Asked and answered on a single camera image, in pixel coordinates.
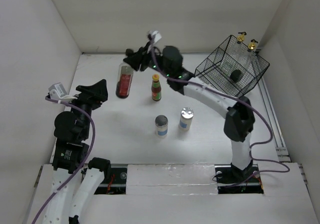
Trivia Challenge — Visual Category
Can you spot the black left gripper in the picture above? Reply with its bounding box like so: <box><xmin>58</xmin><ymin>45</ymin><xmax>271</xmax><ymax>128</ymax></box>
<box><xmin>63</xmin><ymin>78</ymin><xmax>108</xmax><ymax>138</ymax></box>

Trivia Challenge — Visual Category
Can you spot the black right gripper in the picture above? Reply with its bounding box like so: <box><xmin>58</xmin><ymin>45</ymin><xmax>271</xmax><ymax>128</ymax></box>
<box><xmin>124</xmin><ymin>40</ymin><xmax>173</xmax><ymax>77</ymax></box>

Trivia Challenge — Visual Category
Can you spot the soy sauce bottle black cap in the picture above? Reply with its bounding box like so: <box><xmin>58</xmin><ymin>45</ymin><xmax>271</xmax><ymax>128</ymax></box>
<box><xmin>115</xmin><ymin>62</ymin><xmax>134</xmax><ymax>99</ymax></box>

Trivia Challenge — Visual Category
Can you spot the red chili sauce bottle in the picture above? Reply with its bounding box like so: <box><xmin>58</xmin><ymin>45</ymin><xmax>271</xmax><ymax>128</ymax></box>
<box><xmin>151</xmin><ymin>74</ymin><xmax>162</xmax><ymax>101</ymax></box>

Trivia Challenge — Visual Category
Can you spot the spice shaker silver lid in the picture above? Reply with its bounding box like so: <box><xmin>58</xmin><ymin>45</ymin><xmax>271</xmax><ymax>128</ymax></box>
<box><xmin>154</xmin><ymin>115</ymin><xmax>169</xmax><ymax>138</ymax></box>

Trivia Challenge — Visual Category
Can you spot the spice shaker blue label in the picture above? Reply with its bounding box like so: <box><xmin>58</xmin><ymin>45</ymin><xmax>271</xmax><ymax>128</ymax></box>
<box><xmin>179</xmin><ymin>107</ymin><xmax>194</xmax><ymax>131</ymax></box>

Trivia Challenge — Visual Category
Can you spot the clear glass oil bottle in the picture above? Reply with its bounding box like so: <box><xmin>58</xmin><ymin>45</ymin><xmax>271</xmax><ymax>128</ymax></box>
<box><xmin>222</xmin><ymin>31</ymin><xmax>247</xmax><ymax>75</ymax></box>

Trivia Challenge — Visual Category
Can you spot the glass oil bottle dark residue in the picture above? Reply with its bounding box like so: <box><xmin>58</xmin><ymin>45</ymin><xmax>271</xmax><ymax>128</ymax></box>
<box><xmin>230</xmin><ymin>39</ymin><xmax>258</xmax><ymax>83</ymax></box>

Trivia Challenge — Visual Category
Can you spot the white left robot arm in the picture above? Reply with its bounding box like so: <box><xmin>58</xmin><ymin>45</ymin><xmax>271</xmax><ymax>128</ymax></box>
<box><xmin>39</xmin><ymin>79</ymin><xmax>112</xmax><ymax>224</ymax></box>

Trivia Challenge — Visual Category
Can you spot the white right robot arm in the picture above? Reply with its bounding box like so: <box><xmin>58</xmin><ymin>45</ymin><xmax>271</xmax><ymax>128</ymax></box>
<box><xmin>123</xmin><ymin>42</ymin><xmax>255</xmax><ymax>184</ymax></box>

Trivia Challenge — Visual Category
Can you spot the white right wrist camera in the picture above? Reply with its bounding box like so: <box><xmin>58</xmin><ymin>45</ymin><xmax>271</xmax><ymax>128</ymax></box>
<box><xmin>147</xmin><ymin>30</ymin><xmax>162</xmax><ymax>44</ymax></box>

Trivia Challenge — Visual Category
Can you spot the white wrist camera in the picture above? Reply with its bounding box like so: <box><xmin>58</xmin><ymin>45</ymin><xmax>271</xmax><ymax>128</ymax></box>
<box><xmin>147</xmin><ymin>30</ymin><xmax>162</xmax><ymax>44</ymax></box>
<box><xmin>48</xmin><ymin>82</ymin><xmax>75</xmax><ymax>102</ymax></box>

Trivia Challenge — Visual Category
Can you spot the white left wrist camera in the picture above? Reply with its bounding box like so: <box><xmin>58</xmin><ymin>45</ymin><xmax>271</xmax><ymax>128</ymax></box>
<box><xmin>48</xmin><ymin>82</ymin><xmax>75</xmax><ymax>102</ymax></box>

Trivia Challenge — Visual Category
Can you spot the black wire basket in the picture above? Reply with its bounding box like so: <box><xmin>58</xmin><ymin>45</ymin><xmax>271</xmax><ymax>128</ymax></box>
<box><xmin>194</xmin><ymin>35</ymin><xmax>270</xmax><ymax>97</ymax></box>

